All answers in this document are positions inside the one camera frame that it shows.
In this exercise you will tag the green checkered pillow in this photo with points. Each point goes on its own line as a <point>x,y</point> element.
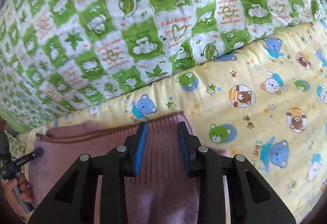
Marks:
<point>16,146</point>

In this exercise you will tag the purple knitted sweater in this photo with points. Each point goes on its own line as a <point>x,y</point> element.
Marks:
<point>161,193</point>

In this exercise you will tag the person's left hand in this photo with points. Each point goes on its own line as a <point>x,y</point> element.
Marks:
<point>15,188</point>

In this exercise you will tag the yellow bear print bedsheet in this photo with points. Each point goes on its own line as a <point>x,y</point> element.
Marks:
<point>266,101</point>

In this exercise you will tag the green white patterned quilt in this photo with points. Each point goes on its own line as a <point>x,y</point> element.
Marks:
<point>59,56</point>

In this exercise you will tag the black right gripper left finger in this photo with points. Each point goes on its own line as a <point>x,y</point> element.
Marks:
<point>73,197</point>

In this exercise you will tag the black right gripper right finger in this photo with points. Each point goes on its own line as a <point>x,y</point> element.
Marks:
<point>229,188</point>

